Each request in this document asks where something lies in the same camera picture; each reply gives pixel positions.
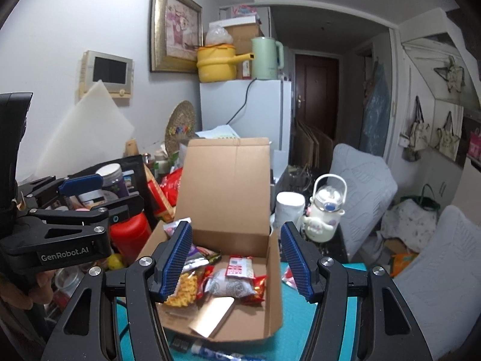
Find black power cable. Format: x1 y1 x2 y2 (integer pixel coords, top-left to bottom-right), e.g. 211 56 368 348
225 79 257 125

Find red bottle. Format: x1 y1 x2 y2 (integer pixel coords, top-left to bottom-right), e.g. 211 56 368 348
110 212 153 267

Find white translucent snack packet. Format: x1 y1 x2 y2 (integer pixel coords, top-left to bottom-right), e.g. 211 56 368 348
205 269 254 298

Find clear plastic bag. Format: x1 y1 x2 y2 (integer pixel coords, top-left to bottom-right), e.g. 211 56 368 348
205 23 234 48

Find star wall decoration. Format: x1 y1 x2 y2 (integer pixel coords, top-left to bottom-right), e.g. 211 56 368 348
433 56 464 94

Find woven round plate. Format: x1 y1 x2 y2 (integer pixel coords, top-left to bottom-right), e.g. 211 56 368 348
164 100 197 156

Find white red label packet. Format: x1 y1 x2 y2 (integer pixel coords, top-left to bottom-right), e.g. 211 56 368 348
223 256 255 279

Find pink white packet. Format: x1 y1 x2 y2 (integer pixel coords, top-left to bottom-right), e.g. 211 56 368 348
282 265 301 288

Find small black box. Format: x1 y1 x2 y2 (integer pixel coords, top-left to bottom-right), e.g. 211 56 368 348
169 336 191 355

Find cream water bottle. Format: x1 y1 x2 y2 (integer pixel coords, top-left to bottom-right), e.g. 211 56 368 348
301 174 347 242

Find green electric kettle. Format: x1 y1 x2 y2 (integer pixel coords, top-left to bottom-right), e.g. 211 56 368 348
250 37 285 81

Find red plastic bag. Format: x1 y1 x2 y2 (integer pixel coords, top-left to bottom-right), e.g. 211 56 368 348
160 167 185 215

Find yellow pot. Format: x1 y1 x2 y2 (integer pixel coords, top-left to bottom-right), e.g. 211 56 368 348
196 44 253 83

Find white fridge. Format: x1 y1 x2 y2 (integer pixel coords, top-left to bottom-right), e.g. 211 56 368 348
199 79 293 166

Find bag with green handles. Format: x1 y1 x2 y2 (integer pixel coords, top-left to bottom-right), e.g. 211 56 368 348
383 184 440 252

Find white foam board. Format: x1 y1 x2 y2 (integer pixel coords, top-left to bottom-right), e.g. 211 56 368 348
34 80 135 181

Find white cup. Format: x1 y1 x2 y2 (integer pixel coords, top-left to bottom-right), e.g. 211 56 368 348
276 192 306 227

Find blue hanging cloth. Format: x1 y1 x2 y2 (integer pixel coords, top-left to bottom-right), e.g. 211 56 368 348
361 62 391 156

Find flattened cardboard sheets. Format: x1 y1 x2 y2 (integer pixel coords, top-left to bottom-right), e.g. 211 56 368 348
295 118 334 168

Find grey covered chair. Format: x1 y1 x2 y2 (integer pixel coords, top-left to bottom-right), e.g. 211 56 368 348
329 143 399 264
391 205 481 361

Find brown cardboard box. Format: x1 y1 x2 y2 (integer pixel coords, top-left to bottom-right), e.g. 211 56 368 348
137 137 284 341

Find gold framed picture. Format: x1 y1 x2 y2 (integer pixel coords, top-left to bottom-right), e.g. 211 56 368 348
149 0 204 74

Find clear spice jar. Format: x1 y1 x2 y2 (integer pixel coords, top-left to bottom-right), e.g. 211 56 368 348
53 265 87 301

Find person's left hand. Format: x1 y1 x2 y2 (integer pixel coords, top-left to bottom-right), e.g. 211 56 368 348
0 269 57 311

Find yellow waffle snack packet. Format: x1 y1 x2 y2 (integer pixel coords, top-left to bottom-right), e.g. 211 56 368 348
165 271 200 309

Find black side table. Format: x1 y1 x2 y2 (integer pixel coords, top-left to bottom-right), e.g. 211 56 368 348
271 165 354 264

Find dark jar purple label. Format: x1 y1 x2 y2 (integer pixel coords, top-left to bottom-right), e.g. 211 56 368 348
98 163 130 198

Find gold flat box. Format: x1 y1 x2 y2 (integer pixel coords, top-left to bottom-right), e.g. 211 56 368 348
188 296 235 339

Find large red snack packet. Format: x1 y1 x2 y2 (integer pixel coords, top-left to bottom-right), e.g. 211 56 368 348
240 275 267 305

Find wall intercom panel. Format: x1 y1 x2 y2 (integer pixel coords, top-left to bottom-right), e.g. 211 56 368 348
78 50 135 100

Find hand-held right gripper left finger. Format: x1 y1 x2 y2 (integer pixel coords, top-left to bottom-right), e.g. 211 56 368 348
39 220 194 361

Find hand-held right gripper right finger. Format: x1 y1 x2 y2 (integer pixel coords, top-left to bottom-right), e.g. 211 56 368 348
280 221 433 361

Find canvas tote bag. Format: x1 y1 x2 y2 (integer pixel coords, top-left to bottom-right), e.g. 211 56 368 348
400 96 429 162
432 111 464 159

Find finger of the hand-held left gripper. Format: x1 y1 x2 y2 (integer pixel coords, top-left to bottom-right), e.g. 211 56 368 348
17 173 104 211
28 195 146 234

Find orange bag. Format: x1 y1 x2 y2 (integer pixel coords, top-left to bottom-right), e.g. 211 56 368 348
391 252 418 277

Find blue tube packet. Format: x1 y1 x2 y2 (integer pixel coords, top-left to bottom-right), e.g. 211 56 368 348
190 340 256 361

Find dark brown door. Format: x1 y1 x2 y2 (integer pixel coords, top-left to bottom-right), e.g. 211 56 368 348
294 53 342 143

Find cardboard carton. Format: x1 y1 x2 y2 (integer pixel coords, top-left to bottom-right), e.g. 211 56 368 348
218 19 264 57

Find white paper stack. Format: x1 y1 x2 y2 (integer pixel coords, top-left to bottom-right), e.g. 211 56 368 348
195 124 241 140

